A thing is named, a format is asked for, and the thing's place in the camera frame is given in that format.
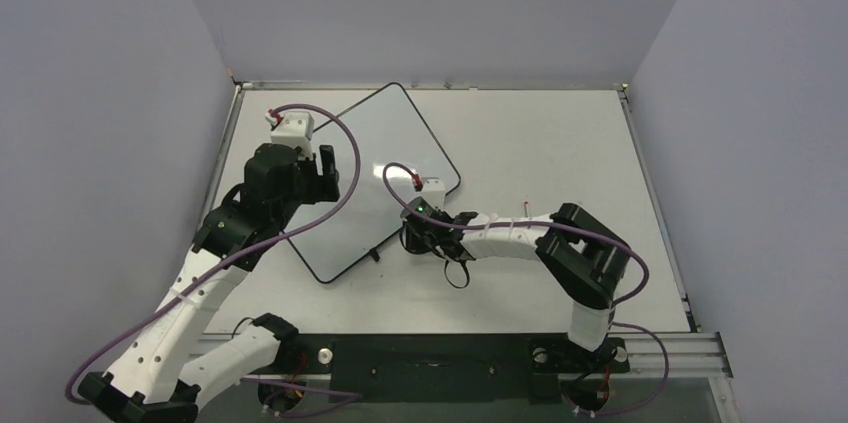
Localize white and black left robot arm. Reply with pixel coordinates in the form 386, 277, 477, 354
66, 143, 349, 422

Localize white whiteboard black frame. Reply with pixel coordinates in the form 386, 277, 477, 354
289, 83, 461, 284

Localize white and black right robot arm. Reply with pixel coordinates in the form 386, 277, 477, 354
400, 197, 631, 372

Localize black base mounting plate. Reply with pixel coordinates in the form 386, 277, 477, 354
265, 333, 630, 404

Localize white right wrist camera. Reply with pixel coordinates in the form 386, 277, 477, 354
413, 175, 446, 209

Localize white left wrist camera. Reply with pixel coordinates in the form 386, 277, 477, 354
265, 110, 314, 160

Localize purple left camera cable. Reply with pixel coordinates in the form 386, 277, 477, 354
64, 103, 362, 406

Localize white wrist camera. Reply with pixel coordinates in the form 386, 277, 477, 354
413, 175, 446, 209
265, 110, 314, 160

